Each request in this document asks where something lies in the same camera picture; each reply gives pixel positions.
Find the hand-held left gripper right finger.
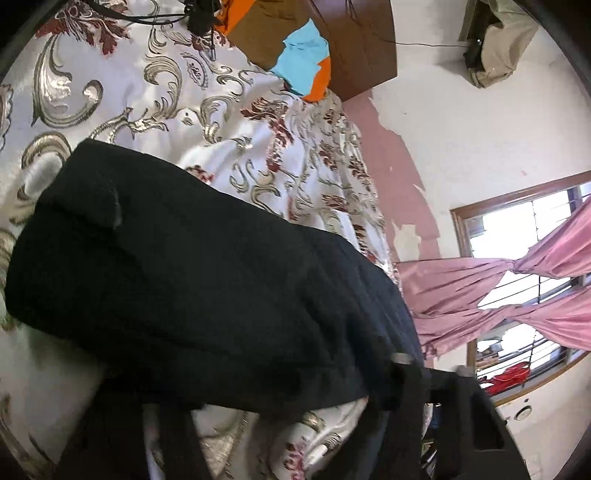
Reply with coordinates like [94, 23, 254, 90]
[323, 354, 532, 480]

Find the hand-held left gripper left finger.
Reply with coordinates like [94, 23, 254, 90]
[60, 392, 206, 480]

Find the large black garment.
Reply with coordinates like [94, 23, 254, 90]
[4, 138, 432, 411]

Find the red cloth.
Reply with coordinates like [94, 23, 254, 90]
[480, 362, 532, 395]

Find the pink curtain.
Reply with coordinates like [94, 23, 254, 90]
[396, 196, 591, 317]
[413, 295, 591, 358]

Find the wooden framed window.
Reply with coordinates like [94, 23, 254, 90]
[450, 171, 591, 407]

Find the floral bedspread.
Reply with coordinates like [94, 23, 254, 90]
[0, 0, 432, 480]

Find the wooden headboard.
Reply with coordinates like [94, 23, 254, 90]
[305, 0, 399, 102]

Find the beige cloth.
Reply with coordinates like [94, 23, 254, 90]
[466, 0, 541, 88]

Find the black device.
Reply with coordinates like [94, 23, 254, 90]
[184, 0, 219, 37]

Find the black cable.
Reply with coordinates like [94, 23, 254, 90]
[88, 0, 188, 25]

